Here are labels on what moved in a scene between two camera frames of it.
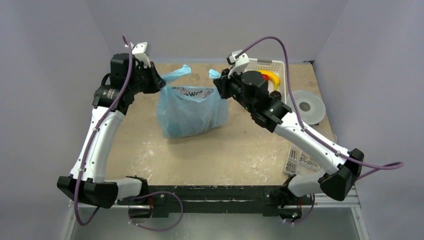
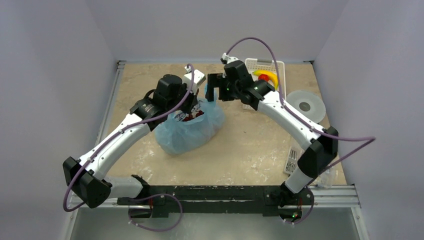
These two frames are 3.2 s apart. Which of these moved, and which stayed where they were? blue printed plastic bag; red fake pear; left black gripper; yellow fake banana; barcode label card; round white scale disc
Moved: left black gripper; blue printed plastic bag
Stayed: yellow fake banana; barcode label card; red fake pear; round white scale disc
